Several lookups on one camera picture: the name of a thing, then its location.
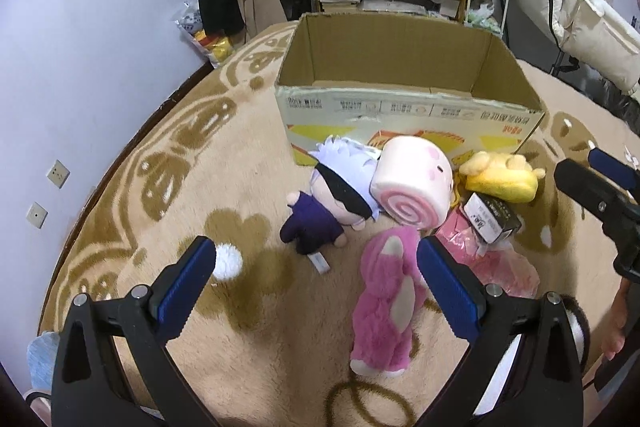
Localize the yellow plush toy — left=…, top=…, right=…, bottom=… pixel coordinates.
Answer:
left=458, top=151, right=547, bottom=204

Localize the light blue cloth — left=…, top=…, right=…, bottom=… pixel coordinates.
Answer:
left=26, top=331, right=62, bottom=410

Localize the cardboard box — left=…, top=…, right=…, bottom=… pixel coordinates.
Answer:
left=274, top=11, right=546, bottom=168

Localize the clear plastic snack bag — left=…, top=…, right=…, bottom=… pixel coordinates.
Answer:
left=174, top=1, right=237, bottom=68

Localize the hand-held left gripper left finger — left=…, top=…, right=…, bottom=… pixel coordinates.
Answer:
left=51, top=235, right=217, bottom=427

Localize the pink swirl roll plush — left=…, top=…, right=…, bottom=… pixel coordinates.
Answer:
left=370, top=135, right=455, bottom=229

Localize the wall socket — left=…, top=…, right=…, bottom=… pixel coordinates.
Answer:
left=26, top=202, right=49, bottom=228
left=46, top=160, right=71, bottom=188

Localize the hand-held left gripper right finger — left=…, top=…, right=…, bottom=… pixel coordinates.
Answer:
left=416, top=235, right=585, bottom=427

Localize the person's right hand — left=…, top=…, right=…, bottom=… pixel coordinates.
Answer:
left=601, top=281, right=633, bottom=361

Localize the white-haired plush doll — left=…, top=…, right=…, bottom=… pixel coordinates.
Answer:
left=279, top=134, right=385, bottom=275

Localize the pink bear plush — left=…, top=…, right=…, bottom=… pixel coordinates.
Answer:
left=349, top=226, right=427, bottom=377

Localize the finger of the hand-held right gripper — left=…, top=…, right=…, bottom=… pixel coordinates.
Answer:
left=588, top=148, right=640, bottom=196
left=553, top=158, right=640, bottom=229

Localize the white trolley cart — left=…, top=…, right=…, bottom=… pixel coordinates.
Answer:
left=464, top=0, right=513, bottom=44

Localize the small black box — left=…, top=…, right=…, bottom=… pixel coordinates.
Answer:
left=462, top=193, right=522, bottom=244

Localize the pink plastic bag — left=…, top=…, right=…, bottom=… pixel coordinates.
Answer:
left=435, top=209, right=541, bottom=300

